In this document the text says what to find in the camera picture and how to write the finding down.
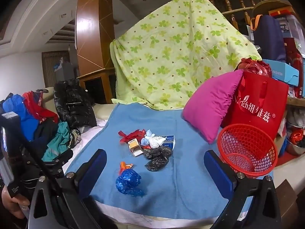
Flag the black puffer jacket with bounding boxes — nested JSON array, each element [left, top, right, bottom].
[[54, 80, 97, 129]]

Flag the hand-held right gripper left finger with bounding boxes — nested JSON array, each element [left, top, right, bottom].
[[28, 148, 108, 229]]

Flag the light blue flat box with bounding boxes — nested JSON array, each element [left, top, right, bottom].
[[262, 59, 299, 87]]

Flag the round wooden tabletop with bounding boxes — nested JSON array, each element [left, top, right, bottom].
[[253, 0, 297, 17]]

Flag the wooden column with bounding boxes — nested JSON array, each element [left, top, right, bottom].
[[76, 0, 113, 77]]

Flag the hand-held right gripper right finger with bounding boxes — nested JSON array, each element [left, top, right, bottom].
[[204, 149, 282, 229]]

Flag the white blue tissue wad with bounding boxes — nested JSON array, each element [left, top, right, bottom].
[[140, 129, 166, 149]]

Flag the cardboard box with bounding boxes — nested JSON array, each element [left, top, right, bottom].
[[273, 122, 287, 151]]

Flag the red tote bag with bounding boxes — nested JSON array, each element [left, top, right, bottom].
[[220, 70, 290, 146]]

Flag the blue towel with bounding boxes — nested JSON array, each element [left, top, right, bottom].
[[64, 102, 253, 222]]

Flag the black plastic bag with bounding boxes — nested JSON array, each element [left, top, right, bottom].
[[143, 147, 172, 172]]

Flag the blue jacket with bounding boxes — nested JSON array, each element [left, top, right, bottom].
[[2, 94, 40, 141]]

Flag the steel basin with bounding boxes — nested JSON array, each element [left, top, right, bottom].
[[286, 122, 305, 155]]

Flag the red garment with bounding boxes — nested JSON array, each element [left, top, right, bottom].
[[22, 91, 59, 124]]

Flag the wooden cabinet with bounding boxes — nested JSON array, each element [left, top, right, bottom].
[[76, 68, 117, 104]]

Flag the dark navy garment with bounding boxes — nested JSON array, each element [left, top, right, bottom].
[[31, 118, 60, 153]]

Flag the red plastic basket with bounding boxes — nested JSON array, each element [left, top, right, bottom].
[[217, 123, 279, 177]]

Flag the shiny red plastic bag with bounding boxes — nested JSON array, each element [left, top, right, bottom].
[[235, 58, 272, 78]]

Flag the patterned garment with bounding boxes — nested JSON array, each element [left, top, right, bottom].
[[69, 129, 82, 148]]

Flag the person's left hand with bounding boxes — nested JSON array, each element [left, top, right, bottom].
[[1, 188, 30, 220]]

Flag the blue plastic bag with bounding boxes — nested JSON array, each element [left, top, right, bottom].
[[116, 169, 146, 198]]

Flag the orange white carton box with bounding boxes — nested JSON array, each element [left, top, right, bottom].
[[127, 138, 144, 158]]

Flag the navy bag orange handles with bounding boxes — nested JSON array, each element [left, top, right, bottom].
[[250, 15, 286, 62]]

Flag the brown wooden stool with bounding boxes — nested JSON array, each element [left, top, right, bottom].
[[274, 179, 298, 215]]

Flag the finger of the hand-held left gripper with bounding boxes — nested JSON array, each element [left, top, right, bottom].
[[45, 149, 73, 172]]

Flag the wooden stair railing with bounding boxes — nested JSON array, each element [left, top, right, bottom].
[[199, 0, 286, 31]]

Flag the magenta pillow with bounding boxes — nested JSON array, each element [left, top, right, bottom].
[[182, 70, 244, 145]]

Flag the teal garment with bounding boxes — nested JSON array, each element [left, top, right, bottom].
[[42, 122, 72, 163]]

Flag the red ribbon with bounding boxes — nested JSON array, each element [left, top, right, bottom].
[[118, 129, 146, 144]]

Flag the wooden shelf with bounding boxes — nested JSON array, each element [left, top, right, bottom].
[[286, 97, 305, 105]]

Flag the clear plastic storage box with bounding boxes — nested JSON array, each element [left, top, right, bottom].
[[276, 14, 305, 60]]

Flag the red knotted plastic bag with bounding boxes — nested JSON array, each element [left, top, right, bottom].
[[120, 161, 133, 173]]

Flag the red bag in basin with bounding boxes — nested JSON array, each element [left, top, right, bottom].
[[289, 129, 305, 144]]

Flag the green floral quilt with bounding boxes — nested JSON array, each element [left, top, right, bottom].
[[110, 0, 262, 111]]

